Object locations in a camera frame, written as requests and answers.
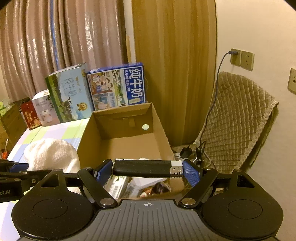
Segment green medicine box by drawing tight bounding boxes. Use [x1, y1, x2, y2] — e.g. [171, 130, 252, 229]
[103, 175, 130, 200]

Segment white knitted cloth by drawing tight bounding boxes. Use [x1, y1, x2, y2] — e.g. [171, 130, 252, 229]
[24, 139, 80, 173]

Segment dark wrapped candy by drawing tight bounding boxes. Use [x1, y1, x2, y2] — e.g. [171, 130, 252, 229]
[140, 181, 171, 197]

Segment white medicine box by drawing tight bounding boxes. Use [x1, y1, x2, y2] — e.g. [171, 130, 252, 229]
[129, 177, 166, 192]

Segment stacked cardboard boxes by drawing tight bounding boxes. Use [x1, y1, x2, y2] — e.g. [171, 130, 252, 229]
[1, 97, 30, 151]

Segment red gift box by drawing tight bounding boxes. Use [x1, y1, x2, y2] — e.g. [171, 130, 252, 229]
[20, 100, 42, 130]

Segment brown cardboard box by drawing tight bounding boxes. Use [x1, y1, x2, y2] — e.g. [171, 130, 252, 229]
[76, 102, 186, 200]

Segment checkered tablecloth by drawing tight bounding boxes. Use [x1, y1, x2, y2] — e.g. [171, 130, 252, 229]
[0, 119, 89, 241]

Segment white appliance box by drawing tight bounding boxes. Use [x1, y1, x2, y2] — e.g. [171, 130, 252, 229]
[32, 89, 60, 126]

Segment quilted brown chair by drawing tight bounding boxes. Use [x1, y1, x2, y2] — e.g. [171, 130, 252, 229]
[171, 71, 280, 174]

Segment green milk carton box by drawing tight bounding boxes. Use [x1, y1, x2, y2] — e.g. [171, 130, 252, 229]
[45, 63, 94, 123]

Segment blue milk carton box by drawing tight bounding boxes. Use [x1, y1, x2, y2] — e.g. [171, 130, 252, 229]
[87, 63, 146, 110]

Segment brown shiny curtain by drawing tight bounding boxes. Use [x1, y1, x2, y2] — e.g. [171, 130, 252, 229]
[1, 1, 127, 101]

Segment wooden stick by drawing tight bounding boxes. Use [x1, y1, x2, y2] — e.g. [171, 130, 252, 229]
[125, 36, 132, 63]

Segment wooden wardrobe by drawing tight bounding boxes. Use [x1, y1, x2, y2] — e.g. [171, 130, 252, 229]
[132, 1, 217, 146]

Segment wall power socket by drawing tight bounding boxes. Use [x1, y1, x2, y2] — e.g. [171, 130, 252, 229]
[230, 49, 241, 67]

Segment grey charger cable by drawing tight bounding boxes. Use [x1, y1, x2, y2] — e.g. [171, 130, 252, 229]
[180, 51, 238, 163]

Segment wall switch plate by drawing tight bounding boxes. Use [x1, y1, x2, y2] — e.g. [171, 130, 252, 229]
[287, 68, 296, 94]

